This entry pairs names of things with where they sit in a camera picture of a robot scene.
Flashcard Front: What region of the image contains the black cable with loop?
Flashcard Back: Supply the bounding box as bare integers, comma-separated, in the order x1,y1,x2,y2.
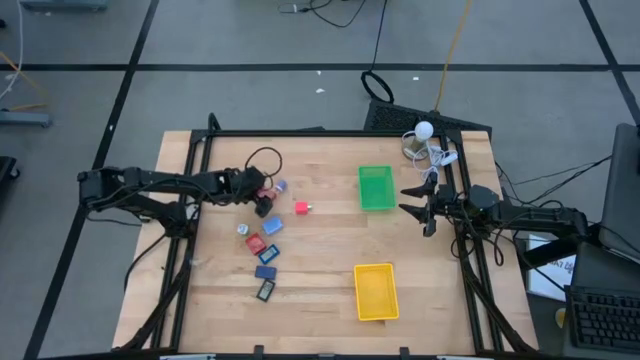
360,0,396,105

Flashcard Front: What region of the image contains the yellow cable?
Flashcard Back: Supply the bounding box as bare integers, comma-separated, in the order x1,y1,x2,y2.
433,0,474,114

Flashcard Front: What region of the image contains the yellow plastic basket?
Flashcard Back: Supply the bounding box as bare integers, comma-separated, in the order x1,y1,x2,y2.
353,262,401,322

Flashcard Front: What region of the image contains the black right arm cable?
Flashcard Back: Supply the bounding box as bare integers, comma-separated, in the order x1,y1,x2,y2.
452,219,506,267

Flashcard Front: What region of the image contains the thin black floor cable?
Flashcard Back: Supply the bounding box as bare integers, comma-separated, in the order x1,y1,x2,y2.
277,0,369,29

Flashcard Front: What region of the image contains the grey metal stand foot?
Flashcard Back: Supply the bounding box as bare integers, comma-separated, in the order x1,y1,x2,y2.
0,110,54,129
19,0,109,12

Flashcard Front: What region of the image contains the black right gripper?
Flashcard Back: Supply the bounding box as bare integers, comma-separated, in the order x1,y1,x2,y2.
398,173,459,238

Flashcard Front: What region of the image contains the white paper sheet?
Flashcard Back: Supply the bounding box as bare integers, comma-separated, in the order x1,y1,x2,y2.
527,234,576,303

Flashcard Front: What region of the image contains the dark grey laptop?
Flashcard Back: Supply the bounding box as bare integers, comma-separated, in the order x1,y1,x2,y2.
598,122,640,264

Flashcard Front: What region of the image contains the black box with label window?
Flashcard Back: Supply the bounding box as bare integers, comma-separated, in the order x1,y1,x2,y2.
256,278,277,304

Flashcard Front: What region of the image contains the black perforated panel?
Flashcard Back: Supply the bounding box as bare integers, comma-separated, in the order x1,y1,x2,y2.
363,98,494,136

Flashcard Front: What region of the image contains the red item with purple cap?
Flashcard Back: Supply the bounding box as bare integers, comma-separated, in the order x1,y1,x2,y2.
257,179,289,202

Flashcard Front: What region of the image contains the blue box with label window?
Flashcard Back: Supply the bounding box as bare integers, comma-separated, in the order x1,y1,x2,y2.
257,243,281,266

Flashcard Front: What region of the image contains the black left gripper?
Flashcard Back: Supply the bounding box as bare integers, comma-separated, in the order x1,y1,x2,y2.
230,166,275,219

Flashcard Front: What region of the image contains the green plastic basket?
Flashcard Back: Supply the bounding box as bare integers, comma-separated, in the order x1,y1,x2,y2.
357,165,398,212

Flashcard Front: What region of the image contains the white cable with switch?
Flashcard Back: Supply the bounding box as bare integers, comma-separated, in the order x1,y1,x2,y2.
402,130,460,182

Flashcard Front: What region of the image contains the black aluminium table frame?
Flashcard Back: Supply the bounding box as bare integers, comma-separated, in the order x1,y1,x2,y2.
112,112,541,360

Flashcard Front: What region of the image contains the black keyboard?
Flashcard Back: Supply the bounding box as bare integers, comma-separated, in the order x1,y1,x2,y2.
564,285,640,356

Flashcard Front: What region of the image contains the red plastic box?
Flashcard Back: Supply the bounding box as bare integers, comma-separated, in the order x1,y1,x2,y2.
244,232,268,257

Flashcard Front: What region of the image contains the white floor cable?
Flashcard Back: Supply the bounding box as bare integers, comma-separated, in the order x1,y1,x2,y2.
0,0,25,101

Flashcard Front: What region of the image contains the orange floor cable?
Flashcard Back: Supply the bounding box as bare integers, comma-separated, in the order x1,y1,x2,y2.
0,49,49,112

